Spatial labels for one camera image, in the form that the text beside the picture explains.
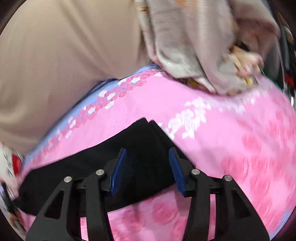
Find black pants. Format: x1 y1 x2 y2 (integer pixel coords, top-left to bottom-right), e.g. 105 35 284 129
13 118 187 216

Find white cartoon face pillow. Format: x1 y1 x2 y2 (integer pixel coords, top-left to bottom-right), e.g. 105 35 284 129
0 143 23 186

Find pink rose bedsheet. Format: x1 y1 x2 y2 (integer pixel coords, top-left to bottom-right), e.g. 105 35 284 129
20 69 295 238

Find hanging clothes clutter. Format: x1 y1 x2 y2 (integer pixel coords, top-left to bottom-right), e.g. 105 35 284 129
276 11 295 98

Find large beige pillow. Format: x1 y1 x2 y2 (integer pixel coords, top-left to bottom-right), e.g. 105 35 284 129
1 1 150 154

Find floral beige blanket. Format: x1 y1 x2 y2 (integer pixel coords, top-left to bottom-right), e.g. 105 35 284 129
135 1 280 95

